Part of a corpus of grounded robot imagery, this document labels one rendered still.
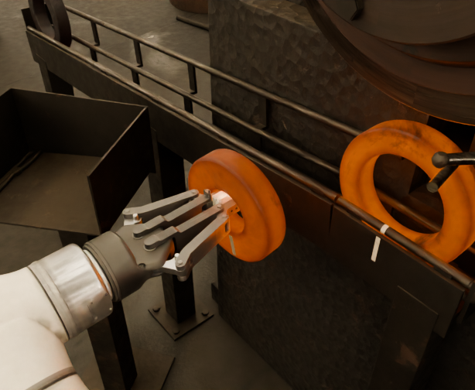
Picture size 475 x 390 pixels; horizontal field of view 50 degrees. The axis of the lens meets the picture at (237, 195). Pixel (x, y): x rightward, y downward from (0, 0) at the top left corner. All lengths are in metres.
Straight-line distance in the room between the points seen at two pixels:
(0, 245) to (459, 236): 1.46
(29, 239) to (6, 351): 1.27
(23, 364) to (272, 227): 0.30
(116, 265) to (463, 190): 0.37
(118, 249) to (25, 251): 1.19
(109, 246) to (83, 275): 0.04
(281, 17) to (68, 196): 0.45
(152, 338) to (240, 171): 0.88
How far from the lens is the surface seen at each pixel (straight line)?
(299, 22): 0.78
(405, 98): 0.56
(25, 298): 0.54
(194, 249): 0.58
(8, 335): 0.53
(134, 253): 0.59
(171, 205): 0.65
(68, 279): 0.55
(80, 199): 0.89
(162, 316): 1.45
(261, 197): 0.60
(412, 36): 0.43
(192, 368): 1.36
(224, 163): 0.62
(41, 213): 0.88
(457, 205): 0.60
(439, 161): 0.44
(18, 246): 1.77
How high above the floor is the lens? 1.14
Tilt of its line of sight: 39 degrees down
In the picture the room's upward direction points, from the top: straight up
